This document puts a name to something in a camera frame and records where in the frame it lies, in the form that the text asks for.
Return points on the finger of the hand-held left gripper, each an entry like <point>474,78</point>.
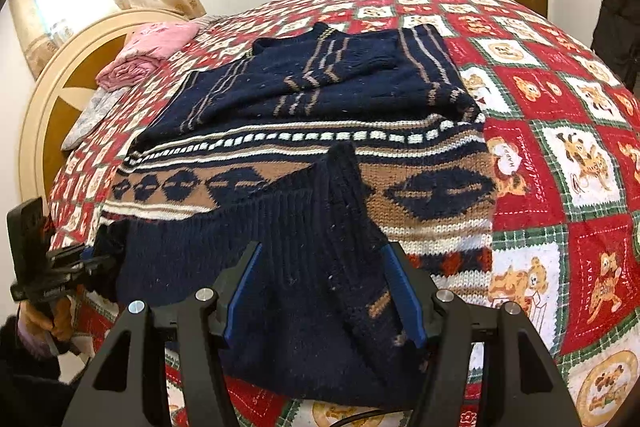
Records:
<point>75,254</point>
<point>70,279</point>

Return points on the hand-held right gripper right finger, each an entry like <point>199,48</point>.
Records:
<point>405,297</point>

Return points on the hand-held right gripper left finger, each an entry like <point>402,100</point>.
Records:
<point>242,287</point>

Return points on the navy patterned knit sweater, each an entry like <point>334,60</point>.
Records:
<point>300,207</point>

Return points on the person's left forearm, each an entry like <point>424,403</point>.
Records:
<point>30,382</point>

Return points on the person's left hand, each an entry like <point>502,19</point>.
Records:
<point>50,319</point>

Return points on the grey cushion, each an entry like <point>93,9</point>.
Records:
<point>95,117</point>

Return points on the cream wooden headboard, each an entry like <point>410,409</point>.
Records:
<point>65,107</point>

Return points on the red printed bedspread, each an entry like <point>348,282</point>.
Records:
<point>550,157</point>

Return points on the folded pink blanket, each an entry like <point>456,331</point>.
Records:
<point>145,52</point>

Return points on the striped grey cloth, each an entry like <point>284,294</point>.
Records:
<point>207,22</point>

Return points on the black folded stroller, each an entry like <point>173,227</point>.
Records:
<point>617,27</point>

